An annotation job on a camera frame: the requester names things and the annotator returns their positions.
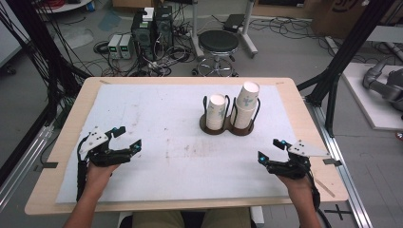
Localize white round table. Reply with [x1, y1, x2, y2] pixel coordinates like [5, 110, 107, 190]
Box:
[33, 0, 93, 14]

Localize black floor cables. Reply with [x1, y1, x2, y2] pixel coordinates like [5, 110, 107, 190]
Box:
[248, 17, 336, 60]

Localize cardboard box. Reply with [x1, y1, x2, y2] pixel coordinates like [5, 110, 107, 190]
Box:
[311, 0, 379, 40]

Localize grey power supply unit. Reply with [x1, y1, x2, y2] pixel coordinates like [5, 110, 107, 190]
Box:
[119, 33, 135, 60]
[106, 33, 124, 60]

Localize black round stool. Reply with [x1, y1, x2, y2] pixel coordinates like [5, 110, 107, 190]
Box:
[191, 29, 240, 78]

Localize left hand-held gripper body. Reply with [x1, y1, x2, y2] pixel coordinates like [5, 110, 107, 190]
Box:
[78, 125, 134, 168]

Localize black frame post with cables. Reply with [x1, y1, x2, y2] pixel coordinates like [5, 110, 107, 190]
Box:
[0, 0, 93, 105]

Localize white table mat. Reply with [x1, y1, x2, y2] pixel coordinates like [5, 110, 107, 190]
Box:
[55, 83, 297, 204]

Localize white floor board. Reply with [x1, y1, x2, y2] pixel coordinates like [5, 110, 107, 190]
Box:
[341, 62, 403, 132]

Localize white metal stand frame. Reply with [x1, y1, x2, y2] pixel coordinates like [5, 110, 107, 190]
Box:
[189, 0, 259, 60]

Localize aluminium rail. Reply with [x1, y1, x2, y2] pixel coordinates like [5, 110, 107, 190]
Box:
[0, 123, 55, 212]
[304, 97, 374, 228]

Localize white table leg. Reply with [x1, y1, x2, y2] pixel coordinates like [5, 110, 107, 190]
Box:
[249, 205, 266, 228]

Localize dark double cup holder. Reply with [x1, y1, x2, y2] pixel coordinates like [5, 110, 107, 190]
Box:
[199, 94, 262, 137]

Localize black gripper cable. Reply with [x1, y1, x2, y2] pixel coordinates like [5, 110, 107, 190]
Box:
[307, 169, 334, 228]
[75, 135, 90, 202]

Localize small white box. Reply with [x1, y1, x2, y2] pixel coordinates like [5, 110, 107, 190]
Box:
[142, 7, 156, 23]

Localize black computer tower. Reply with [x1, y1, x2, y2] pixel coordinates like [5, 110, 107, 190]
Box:
[154, 5, 175, 53]
[130, 11, 157, 62]

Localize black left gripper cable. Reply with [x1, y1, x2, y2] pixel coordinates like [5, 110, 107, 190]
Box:
[75, 135, 90, 202]

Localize person's right hand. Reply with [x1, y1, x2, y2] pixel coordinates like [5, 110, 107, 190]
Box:
[278, 174, 314, 198]

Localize tall stack of paper cups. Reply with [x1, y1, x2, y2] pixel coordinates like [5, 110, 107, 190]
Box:
[230, 81, 260, 130]

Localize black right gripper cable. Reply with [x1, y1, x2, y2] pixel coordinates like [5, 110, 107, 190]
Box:
[307, 169, 334, 228]

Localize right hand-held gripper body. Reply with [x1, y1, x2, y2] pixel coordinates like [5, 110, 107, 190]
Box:
[267, 139, 331, 181]

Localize person's left hand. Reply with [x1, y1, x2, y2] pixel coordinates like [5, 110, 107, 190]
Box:
[85, 161, 122, 192]

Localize black flat device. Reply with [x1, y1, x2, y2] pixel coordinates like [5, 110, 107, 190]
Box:
[222, 13, 246, 33]

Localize person's khaki trousers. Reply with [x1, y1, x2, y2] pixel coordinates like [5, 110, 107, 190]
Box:
[130, 207, 254, 228]

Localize short stack of paper cups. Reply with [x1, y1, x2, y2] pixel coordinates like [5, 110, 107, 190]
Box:
[205, 93, 227, 131]

